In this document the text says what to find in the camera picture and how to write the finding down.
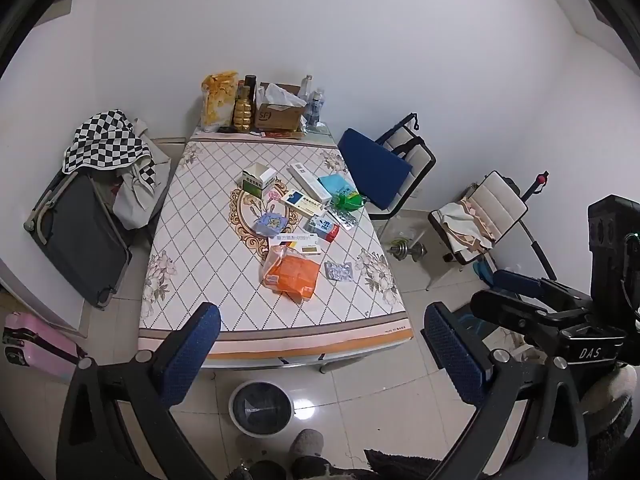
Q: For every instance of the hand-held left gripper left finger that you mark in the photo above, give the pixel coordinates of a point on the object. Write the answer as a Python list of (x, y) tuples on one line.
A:
[(197, 345)]

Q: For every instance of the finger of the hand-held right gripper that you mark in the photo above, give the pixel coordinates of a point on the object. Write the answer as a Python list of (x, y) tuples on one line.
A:
[(505, 307), (520, 282)]

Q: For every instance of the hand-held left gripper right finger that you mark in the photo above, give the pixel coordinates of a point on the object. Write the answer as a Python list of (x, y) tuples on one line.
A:
[(452, 355)]

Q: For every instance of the white trash bin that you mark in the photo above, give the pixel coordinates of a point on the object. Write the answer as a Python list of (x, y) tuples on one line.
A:
[(260, 405)]

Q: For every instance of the green and white medicine box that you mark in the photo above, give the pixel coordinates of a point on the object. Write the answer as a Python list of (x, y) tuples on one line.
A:
[(257, 182)]

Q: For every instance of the teal and green plastic bag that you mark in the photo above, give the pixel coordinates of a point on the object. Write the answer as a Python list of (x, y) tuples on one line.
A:
[(336, 184)]

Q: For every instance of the person's right forearm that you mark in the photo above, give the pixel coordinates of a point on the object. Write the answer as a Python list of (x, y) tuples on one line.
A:
[(610, 395)]

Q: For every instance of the blue slipper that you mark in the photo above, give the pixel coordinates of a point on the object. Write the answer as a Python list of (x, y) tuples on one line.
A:
[(482, 270)]

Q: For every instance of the cream padded chair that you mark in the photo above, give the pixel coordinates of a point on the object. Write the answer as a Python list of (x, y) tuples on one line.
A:
[(500, 200)]

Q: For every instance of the table with diamond-pattern cloth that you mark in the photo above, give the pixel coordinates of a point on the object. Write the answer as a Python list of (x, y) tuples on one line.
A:
[(210, 260)]

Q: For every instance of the beige cloth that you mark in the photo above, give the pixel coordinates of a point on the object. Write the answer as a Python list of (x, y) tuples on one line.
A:
[(460, 220)]

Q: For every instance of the metal dumbbell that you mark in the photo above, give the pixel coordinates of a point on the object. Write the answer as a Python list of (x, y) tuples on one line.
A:
[(407, 251)]

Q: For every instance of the orange plastic bag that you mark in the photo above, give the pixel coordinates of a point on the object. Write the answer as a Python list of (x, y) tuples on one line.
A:
[(292, 277)]

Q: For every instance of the person's leg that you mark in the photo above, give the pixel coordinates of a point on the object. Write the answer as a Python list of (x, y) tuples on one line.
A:
[(400, 467)]

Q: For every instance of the blue patterned packet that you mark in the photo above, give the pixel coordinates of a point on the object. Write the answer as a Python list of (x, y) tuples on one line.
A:
[(270, 222)]

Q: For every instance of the white box with yellow label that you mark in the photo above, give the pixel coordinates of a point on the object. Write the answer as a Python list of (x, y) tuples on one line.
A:
[(300, 245)]

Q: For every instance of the grey open suitcase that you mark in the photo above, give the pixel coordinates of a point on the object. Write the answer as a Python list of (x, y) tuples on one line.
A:
[(85, 245)]

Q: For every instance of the grey fuzzy slipper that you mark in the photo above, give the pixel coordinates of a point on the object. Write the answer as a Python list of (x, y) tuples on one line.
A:
[(306, 450)]

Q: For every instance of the white tote bag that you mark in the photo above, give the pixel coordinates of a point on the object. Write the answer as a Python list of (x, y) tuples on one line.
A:
[(137, 202)]

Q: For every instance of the white-backed folding chair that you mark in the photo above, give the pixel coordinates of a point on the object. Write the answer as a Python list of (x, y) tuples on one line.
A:
[(419, 157)]

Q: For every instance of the pink suitcase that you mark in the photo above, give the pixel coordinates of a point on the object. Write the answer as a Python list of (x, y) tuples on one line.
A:
[(35, 347)]

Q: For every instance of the red and blue box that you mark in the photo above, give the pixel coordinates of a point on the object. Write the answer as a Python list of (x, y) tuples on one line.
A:
[(327, 230)]

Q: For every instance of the long silver blister pack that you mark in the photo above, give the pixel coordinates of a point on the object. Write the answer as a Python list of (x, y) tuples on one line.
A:
[(345, 218)]

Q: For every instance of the white and yellow medicine box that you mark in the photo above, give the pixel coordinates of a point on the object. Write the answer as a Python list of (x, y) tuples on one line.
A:
[(300, 201)]

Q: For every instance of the blue chair cushion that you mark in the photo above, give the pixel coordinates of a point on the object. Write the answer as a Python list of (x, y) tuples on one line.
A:
[(375, 170)]

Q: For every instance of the long white box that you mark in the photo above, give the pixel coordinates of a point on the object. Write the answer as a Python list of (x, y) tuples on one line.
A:
[(307, 180)]

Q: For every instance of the black and white checkered cloth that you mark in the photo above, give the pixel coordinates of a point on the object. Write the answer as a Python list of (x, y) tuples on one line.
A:
[(105, 140)]

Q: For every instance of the gold bottle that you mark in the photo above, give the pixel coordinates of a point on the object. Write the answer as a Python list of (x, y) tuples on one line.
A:
[(243, 112)]

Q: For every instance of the cardboard box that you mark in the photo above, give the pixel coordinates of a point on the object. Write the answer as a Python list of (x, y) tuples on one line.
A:
[(277, 117)]

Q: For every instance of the yellow snack bag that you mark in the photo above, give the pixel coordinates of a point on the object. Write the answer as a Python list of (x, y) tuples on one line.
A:
[(218, 97)]

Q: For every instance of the white crumpled paper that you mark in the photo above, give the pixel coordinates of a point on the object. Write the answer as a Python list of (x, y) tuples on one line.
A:
[(277, 94)]

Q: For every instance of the dark bottle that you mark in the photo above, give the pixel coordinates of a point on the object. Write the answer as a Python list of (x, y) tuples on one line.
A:
[(250, 84)]

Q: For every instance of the blue-label water bottle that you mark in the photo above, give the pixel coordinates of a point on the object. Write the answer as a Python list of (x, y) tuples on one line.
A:
[(315, 105)]

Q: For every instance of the clear glass bottle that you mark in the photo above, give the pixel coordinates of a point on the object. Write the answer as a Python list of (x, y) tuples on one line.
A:
[(306, 87)]

